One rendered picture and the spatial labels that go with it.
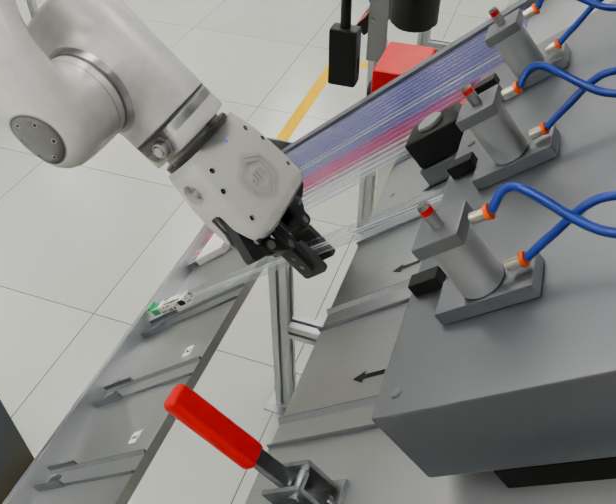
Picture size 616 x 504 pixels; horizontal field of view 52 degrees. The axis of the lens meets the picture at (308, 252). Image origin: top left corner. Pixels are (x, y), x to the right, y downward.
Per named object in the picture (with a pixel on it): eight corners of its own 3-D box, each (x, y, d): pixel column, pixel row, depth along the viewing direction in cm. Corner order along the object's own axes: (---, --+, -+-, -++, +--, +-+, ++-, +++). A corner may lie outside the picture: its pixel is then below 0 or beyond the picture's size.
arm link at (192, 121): (166, 124, 52) (193, 151, 53) (216, 70, 58) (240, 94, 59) (122, 166, 58) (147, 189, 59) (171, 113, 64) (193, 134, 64)
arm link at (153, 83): (163, 126, 52) (216, 69, 58) (31, -2, 48) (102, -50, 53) (119, 168, 58) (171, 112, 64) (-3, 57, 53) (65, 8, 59)
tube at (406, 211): (155, 317, 84) (148, 311, 83) (160, 309, 85) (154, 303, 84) (495, 188, 49) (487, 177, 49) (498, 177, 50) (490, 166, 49)
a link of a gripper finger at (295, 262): (269, 242, 59) (318, 288, 61) (283, 219, 61) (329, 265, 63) (249, 252, 61) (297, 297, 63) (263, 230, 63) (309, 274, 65)
